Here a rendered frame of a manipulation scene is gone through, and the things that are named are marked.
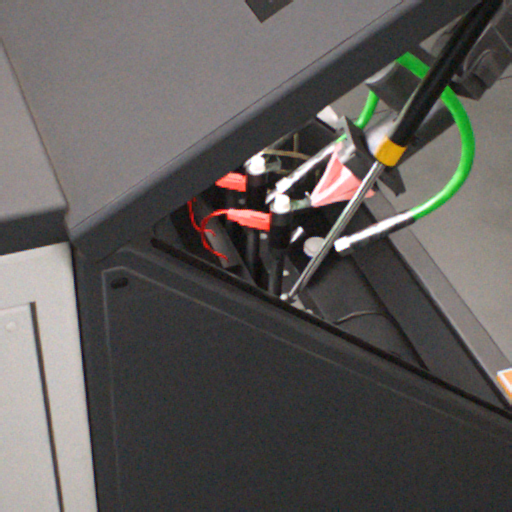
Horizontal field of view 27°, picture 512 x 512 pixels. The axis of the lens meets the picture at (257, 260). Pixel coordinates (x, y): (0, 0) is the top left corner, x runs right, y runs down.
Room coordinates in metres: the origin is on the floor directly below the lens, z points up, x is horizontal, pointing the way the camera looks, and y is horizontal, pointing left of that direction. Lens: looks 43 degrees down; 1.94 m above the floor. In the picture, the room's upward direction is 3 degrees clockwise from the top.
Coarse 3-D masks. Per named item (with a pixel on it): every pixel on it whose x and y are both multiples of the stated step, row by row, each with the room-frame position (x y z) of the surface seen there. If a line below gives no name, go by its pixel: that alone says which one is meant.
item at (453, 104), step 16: (416, 64) 0.90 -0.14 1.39; (448, 96) 0.90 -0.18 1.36; (464, 112) 0.90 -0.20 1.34; (464, 128) 0.90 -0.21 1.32; (464, 144) 0.90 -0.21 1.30; (464, 160) 0.90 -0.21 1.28; (464, 176) 0.90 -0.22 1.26; (448, 192) 0.90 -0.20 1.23; (416, 208) 0.90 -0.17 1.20; (432, 208) 0.90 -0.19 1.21
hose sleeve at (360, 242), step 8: (392, 216) 0.91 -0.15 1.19; (400, 216) 0.90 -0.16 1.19; (408, 216) 0.90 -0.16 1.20; (376, 224) 0.90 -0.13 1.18; (384, 224) 0.90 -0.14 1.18; (392, 224) 0.90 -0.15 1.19; (400, 224) 0.90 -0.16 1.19; (408, 224) 0.90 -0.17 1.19; (360, 232) 0.90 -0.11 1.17; (368, 232) 0.90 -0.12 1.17; (376, 232) 0.90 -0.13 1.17; (384, 232) 0.90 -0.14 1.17; (392, 232) 0.90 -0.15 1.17; (352, 240) 0.90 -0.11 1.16; (360, 240) 0.90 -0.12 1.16; (368, 240) 0.89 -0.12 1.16; (352, 248) 0.90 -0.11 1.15
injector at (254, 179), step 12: (252, 180) 1.03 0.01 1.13; (264, 180) 1.04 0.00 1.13; (252, 192) 1.03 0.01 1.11; (264, 192) 1.04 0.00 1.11; (276, 192) 1.06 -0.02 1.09; (252, 204) 1.03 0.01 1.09; (264, 204) 1.04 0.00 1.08; (252, 228) 1.04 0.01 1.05; (252, 240) 1.04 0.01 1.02; (252, 252) 1.04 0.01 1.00; (252, 264) 1.04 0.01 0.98; (252, 276) 1.04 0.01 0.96
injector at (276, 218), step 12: (276, 216) 0.96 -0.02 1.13; (288, 216) 0.96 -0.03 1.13; (276, 228) 0.96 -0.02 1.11; (288, 228) 0.97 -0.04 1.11; (300, 228) 0.99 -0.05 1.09; (276, 240) 0.96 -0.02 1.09; (288, 240) 0.97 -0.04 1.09; (276, 252) 0.96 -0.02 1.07; (276, 264) 0.96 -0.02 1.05; (276, 276) 0.97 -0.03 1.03; (276, 288) 0.97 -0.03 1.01
